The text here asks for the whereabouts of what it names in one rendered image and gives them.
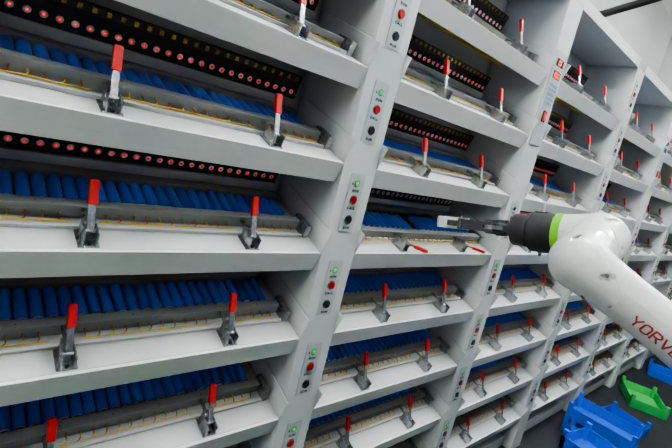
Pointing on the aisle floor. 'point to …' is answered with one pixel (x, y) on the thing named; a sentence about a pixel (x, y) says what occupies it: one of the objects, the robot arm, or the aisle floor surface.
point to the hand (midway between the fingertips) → (452, 222)
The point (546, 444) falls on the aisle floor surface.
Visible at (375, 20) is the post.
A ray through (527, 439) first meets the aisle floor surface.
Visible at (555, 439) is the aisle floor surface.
